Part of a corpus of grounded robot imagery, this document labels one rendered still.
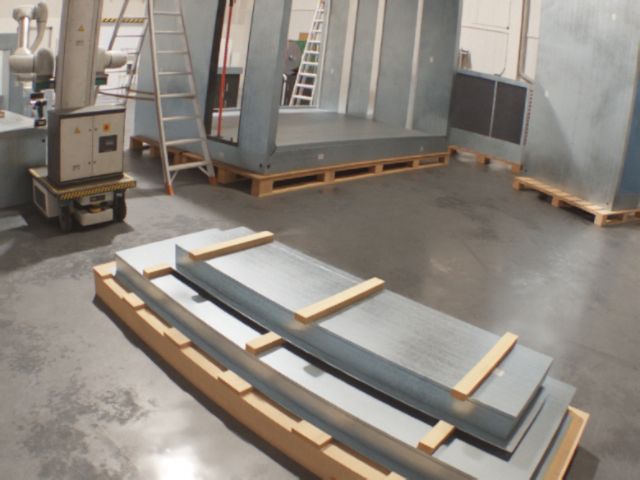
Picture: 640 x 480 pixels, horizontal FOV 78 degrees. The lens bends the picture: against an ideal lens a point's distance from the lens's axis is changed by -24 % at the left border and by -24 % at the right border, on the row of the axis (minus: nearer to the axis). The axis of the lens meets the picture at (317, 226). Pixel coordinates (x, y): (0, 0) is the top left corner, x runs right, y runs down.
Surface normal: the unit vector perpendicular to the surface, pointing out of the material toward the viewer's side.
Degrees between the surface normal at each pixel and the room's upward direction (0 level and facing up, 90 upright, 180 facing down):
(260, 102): 90
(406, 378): 90
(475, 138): 90
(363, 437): 90
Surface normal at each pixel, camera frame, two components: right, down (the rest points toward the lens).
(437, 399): -0.66, 0.18
